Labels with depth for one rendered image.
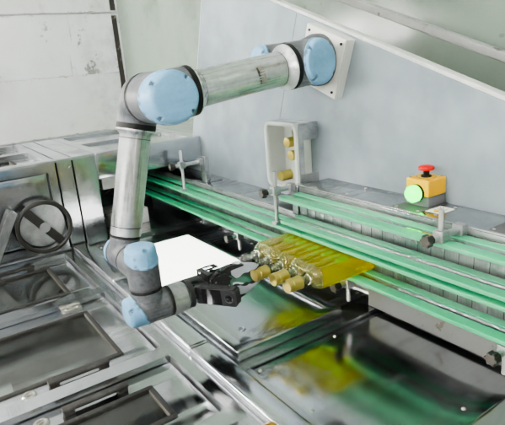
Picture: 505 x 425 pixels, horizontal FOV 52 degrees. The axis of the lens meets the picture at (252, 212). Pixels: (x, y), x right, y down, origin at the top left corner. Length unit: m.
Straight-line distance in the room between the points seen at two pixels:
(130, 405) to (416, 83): 1.04
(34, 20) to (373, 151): 3.87
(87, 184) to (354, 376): 1.39
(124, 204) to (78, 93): 3.80
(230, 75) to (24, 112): 3.82
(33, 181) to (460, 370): 1.64
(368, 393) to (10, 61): 4.25
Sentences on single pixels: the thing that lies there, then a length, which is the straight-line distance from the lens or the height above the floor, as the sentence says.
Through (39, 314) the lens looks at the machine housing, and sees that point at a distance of 1.76.
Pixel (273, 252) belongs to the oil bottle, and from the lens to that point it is 1.45.
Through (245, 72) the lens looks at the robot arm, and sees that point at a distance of 1.26.
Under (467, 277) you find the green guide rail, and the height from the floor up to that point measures 0.92.
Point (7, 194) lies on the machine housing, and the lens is 2.18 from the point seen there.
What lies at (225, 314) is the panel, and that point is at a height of 1.24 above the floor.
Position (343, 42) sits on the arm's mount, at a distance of 1.55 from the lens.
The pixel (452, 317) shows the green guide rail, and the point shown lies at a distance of 1.25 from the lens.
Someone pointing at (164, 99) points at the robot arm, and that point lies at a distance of 1.14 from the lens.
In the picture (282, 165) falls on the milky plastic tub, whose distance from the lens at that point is 1.84.
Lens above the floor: 1.86
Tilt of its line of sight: 31 degrees down
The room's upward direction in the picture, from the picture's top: 105 degrees counter-clockwise
